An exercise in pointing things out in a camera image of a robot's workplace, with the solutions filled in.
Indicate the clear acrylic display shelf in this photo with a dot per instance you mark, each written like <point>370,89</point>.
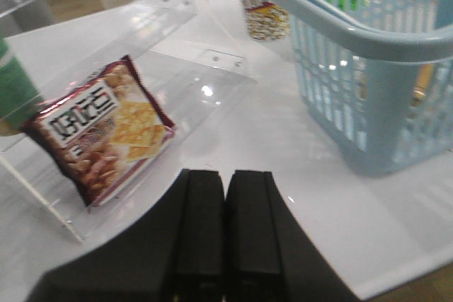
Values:
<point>183,55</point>

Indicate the maroon cracker snack bag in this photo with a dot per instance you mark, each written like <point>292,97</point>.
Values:
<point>102,133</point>

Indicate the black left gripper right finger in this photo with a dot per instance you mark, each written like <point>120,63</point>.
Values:
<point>269,256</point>

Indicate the green yellow snack canister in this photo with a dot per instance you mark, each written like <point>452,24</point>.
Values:
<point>20,98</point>

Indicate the light blue plastic basket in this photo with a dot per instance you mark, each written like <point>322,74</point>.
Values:
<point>376,75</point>

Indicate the yellow patterned paper cup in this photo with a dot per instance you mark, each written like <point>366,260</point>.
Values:
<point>264,20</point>

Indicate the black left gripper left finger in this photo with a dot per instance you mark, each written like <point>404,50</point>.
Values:
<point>174,252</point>

